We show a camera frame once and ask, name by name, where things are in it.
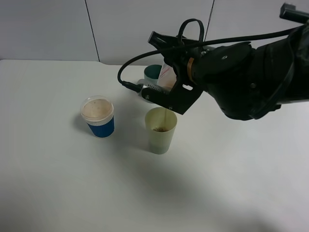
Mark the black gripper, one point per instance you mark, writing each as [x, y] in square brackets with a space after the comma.
[180, 60]

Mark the clear drink bottle pink label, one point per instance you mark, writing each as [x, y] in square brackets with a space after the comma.
[167, 77]

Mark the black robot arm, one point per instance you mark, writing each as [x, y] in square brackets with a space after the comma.
[246, 82]

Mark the teal plastic cup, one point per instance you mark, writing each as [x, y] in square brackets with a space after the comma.
[151, 73]

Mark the pale green plastic cup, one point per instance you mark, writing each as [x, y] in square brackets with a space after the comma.
[160, 125]

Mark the blue sleeved paper cup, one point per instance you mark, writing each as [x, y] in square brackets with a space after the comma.
[98, 113]

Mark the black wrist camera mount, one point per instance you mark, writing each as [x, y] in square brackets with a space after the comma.
[178, 99]

